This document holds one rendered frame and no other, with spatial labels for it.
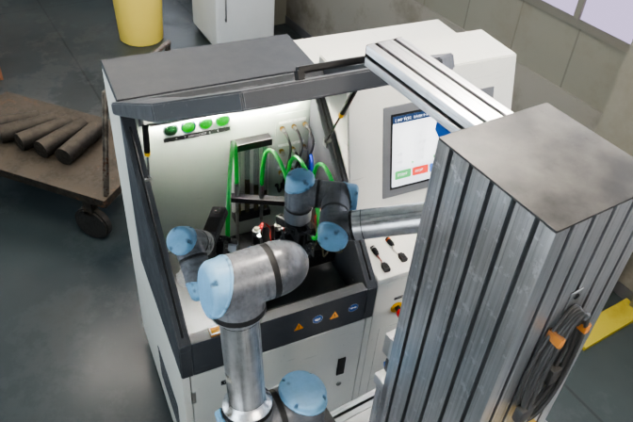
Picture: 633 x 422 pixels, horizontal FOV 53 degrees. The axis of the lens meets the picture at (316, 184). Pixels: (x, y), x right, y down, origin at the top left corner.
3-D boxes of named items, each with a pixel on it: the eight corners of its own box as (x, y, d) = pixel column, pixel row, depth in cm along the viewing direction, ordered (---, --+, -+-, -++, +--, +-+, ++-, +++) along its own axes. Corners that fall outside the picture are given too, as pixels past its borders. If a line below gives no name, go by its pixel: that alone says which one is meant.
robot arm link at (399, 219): (525, 240, 149) (321, 261, 160) (517, 210, 158) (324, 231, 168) (523, 202, 142) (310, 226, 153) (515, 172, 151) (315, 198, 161)
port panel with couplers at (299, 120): (277, 187, 244) (279, 120, 224) (273, 183, 246) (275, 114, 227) (308, 181, 248) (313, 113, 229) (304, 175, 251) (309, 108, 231)
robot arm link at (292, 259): (321, 227, 131) (254, 236, 176) (271, 241, 127) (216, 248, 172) (335, 282, 131) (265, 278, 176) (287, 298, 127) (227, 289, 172)
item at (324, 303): (194, 376, 207) (191, 345, 197) (190, 365, 210) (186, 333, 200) (363, 319, 230) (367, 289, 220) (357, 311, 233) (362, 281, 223)
